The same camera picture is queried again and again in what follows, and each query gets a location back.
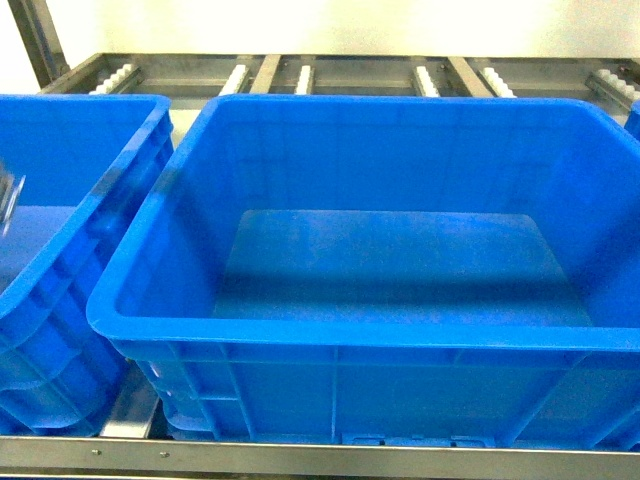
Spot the stainless steel shelf rack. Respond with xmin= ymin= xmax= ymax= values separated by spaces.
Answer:
xmin=1 ymin=1 xmax=639 ymax=479

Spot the far right blue crate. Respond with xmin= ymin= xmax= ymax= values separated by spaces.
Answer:
xmin=624 ymin=100 xmax=640 ymax=141

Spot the blue plastic crate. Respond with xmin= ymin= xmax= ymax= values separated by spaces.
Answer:
xmin=87 ymin=95 xmax=639 ymax=451
xmin=1 ymin=95 xmax=173 ymax=436

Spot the metal clip object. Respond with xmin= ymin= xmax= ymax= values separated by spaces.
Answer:
xmin=1 ymin=162 xmax=26 ymax=236

